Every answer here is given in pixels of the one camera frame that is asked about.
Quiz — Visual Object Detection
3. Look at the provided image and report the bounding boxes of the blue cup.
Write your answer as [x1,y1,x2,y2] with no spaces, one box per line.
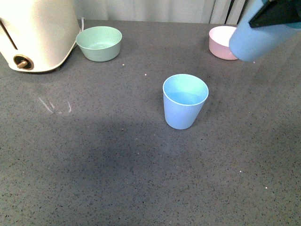
[162,74,209,129]
[229,0,301,62]

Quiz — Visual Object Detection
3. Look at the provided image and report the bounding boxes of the pink bowl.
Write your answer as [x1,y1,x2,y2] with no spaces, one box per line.
[209,26,237,60]

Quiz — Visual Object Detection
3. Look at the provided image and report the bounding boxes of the green bowl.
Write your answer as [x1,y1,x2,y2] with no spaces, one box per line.
[76,26,122,62]

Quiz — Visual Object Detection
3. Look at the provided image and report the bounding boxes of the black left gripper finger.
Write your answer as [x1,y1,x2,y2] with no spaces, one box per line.
[249,0,301,28]

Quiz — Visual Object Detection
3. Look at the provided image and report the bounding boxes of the cream white toaster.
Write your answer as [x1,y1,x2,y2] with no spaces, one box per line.
[0,0,80,73]

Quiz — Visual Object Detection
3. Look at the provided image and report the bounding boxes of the grey curtain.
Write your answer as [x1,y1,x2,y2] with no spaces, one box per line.
[73,0,252,24]

